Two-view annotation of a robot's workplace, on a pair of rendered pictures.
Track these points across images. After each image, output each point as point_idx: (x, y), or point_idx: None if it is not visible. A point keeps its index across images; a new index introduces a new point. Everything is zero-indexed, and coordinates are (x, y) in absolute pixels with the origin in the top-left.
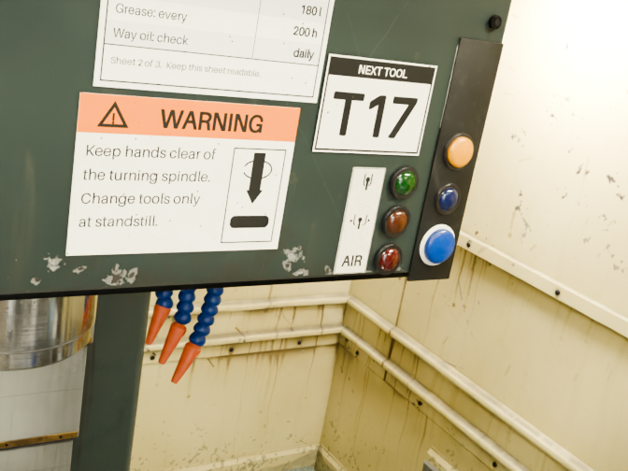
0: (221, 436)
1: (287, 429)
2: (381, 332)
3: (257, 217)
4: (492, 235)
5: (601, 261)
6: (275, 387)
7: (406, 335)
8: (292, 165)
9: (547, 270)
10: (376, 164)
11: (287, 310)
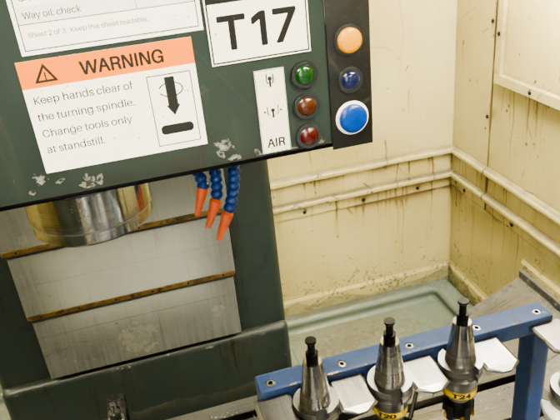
0: (368, 262)
1: (420, 252)
2: (478, 172)
3: (182, 123)
4: (547, 82)
5: None
6: (404, 222)
7: (496, 172)
8: (199, 81)
9: None
10: (273, 66)
11: (402, 165)
